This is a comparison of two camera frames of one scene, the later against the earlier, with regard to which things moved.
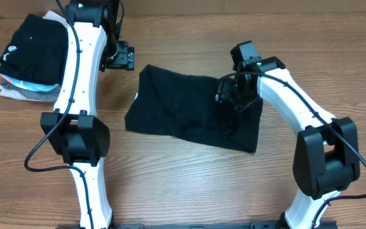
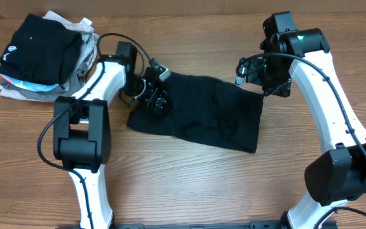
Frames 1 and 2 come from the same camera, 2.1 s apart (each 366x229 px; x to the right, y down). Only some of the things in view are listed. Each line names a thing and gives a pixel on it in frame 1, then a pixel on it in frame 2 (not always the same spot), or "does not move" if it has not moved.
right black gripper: [223, 93] to [283, 87]
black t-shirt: [185, 106] does not move
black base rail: [140, 224] does not move
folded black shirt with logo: [37, 51] does not move
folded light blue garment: [30, 86] does not move
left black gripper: [126, 58] to [149, 99]
